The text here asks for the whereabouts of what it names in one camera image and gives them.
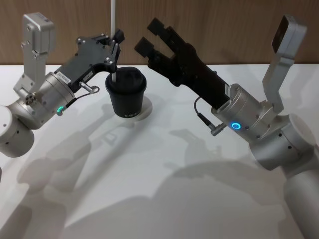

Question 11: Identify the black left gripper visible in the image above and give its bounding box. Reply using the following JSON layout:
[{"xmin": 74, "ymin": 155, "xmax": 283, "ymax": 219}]
[{"xmin": 55, "ymin": 28, "xmax": 125, "ymax": 94}]

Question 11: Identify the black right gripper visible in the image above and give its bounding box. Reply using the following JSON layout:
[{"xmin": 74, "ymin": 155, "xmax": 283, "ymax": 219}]
[{"xmin": 134, "ymin": 17, "xmax": 232, "ymax": 110}]

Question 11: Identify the white straw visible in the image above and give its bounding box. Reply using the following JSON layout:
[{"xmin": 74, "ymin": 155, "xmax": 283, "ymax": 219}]
[{"xmin": 110, "ymin": 0, "xmax": 118, "ymax": 82}]

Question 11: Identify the black plastic cup lid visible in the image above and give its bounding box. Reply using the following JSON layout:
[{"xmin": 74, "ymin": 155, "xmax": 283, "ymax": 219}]
[{"xmin": 105, "ymin": 66, "xmax": 148, "ymax": 95}]

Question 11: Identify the white round coaster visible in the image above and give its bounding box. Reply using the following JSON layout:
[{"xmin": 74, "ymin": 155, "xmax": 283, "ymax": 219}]
[{"xmin": 114, "ymin": 98, "xmax": 154, "ymax": 122}]

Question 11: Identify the black paper cup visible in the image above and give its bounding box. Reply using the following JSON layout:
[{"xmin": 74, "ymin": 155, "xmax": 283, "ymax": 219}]
[{"xmin": 107, "ymin": 83, "xmax": 147, "ymax": 119}]

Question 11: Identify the left gripper thin dark cable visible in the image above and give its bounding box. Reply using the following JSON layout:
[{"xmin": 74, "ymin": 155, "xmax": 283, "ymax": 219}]
[{"xmin": 58, "ymin": 82, "xmax": 100, "ymax": 117}]

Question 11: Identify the gripper thin dark cable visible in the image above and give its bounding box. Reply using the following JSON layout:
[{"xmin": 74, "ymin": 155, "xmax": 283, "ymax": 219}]
[
  {"xmin": 58, "ymin": 82, "xmax": 100, "ymax": 117},
  {"xmin": 194, "ymin": 96, "xmax": 227, "ymax": 136}
]

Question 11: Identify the right gripper thin dark cable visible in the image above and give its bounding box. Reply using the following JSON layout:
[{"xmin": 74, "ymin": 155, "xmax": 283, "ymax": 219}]
[{"xmin": 194, "ymin": 96, "xmax": 227, "ymax": 136}]

